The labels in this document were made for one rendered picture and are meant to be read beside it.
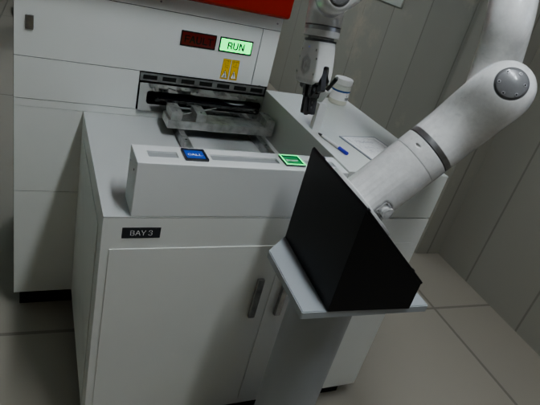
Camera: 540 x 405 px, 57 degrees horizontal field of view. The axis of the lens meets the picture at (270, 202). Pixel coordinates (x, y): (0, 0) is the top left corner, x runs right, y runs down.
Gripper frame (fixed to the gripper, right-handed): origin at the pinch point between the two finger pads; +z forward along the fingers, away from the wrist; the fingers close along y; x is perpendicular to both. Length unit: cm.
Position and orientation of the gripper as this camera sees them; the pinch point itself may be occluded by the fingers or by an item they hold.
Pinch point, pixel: (308, 105)
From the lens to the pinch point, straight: 124.2
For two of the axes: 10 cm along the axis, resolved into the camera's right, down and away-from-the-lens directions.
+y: 4.0, 3.3, -8.5
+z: -1.6, 9.4, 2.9
